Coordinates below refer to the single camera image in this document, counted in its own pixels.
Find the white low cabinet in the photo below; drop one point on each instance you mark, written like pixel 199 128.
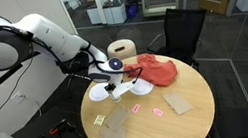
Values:
pixel 111 13

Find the blue bin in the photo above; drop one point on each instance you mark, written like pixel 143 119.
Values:
pixel 131 11

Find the yellow sugar packet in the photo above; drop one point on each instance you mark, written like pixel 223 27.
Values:
pixel 99 120

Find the pink sugar packet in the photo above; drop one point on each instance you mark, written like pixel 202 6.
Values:
pixel 136 108
pixel 158 112

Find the small white plate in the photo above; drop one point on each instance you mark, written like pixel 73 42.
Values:
pixel 142 88

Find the large white plate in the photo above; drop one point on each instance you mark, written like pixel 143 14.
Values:
pixel 97 93

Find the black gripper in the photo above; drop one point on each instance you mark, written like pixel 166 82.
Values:
pixel 110 88

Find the black orange bar clamp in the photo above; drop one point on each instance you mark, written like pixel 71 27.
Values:
pixel 60 127

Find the black metal bar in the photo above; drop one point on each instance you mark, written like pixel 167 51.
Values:
pixel 3 77

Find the tan cardboard piece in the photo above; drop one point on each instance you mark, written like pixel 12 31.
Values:
pixel 177 102

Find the white wall outlet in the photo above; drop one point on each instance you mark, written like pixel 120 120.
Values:
pixel 19 97

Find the orange cloth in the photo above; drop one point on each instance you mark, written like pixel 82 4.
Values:
pixel 158 70

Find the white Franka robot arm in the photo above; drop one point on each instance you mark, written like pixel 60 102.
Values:
pixel 47 34

